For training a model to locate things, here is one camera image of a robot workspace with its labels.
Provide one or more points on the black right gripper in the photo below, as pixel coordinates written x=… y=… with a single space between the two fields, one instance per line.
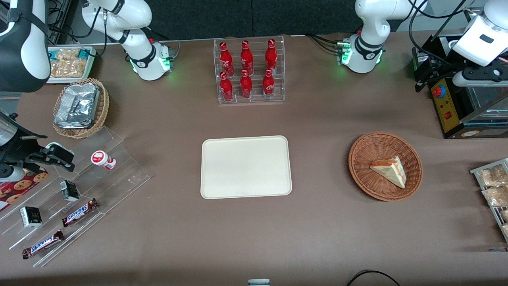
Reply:
x=19 y=149

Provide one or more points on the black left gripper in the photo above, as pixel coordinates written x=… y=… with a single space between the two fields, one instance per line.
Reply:
x=437 y=58

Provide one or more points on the triangle sandwich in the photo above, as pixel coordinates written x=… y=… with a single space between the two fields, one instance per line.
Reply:
x=391 y=170

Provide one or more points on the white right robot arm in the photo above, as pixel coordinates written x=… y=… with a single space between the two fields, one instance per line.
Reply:
x=135 y=18

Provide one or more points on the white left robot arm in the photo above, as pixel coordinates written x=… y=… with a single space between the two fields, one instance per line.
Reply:
x=371 y=24

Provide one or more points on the light wicker basket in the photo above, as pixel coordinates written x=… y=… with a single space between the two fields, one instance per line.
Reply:
x=101 y=115

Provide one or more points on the white tray of snacks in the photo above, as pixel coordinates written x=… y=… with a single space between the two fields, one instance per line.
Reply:
x=69 y=63

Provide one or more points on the grey tray of snack bags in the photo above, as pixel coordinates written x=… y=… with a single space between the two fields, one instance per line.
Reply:
x=482 y=171

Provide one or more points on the brown wicker basket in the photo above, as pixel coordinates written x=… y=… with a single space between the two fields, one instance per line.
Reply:
x=367 y=167

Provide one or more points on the cream plastic tray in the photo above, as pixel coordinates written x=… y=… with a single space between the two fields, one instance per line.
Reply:
x=246 y=167

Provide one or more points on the small black carton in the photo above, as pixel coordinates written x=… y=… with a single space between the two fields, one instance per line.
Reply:
x=70 y=190
x=31 y=217

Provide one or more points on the small red white bottle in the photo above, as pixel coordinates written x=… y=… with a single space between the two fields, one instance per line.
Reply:
x=101 y=159

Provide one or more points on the red cookie box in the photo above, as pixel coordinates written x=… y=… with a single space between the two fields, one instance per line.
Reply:
x=20 y=190

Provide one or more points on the black yellow machine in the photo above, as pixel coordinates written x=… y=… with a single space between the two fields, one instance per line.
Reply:
x=448 y=107

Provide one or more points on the silver foil packs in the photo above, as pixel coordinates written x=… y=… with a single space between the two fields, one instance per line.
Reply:
x=77 y=105

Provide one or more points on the Snickers chocolate bar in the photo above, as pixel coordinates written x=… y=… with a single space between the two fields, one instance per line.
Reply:
x=79 y=212
x=43 y=244

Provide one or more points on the clear acrylic stepped display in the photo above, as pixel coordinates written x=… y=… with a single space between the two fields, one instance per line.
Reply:
x=119 y=174

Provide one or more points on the clear snack bag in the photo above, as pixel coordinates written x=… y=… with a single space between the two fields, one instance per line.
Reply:
x=496 y=196
x=494 y=176

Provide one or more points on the red cola bottle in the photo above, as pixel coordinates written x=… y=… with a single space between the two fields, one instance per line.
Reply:
x=246 y=58
x=268 y=85
x=226 y=88
x=271 y=56
x=226 y=59
x=246 y=86

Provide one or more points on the clear acrylic bottle rack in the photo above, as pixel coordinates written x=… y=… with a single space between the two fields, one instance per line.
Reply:
x=254 y=99

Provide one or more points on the grey box edge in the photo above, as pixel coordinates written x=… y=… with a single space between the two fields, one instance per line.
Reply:
x=258 y=282

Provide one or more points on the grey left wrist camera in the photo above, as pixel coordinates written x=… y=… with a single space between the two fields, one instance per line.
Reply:
x=462 y=80

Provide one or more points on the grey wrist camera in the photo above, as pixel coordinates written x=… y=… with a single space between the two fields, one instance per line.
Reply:
x=462 y=80
x=8 y=173

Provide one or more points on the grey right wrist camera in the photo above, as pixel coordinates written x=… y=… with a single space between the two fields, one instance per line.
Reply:
x=8 y=173

